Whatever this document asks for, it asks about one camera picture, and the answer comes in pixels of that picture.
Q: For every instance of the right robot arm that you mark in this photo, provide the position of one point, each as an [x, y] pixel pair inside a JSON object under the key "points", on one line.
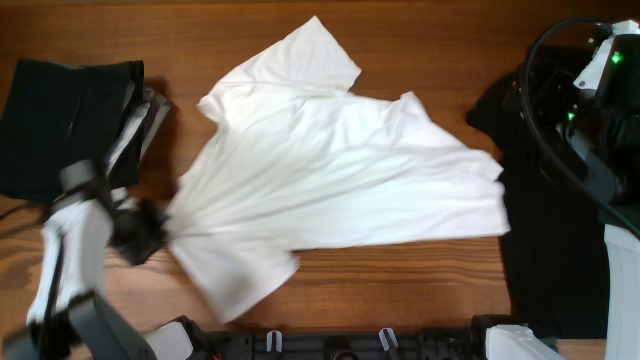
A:
{"points": [[607, 172]]}

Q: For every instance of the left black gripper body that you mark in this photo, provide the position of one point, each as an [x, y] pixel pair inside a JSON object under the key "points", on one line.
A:
{"points": [[141, 232]]}

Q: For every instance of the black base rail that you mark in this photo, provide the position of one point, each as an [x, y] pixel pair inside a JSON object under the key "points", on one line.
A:
{"points": [[487, 337]]}

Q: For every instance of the black garment on right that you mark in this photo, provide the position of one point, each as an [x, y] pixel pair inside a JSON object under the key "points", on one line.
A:
{"points": [[554, 255]]}

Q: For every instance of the white t-shirt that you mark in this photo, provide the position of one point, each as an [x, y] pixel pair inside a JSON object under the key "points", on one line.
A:
{"points": [[299, 162]]}

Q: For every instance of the black folded garment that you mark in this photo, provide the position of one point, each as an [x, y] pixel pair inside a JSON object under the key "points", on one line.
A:
{"points": [[57, 115]]}

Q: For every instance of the grey folded garment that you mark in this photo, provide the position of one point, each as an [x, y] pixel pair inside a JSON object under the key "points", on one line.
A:
{"points": [[141, 124]]}

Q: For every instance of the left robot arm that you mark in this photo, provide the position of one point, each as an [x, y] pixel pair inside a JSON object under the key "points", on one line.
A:
{"points": [[70, 307]]}

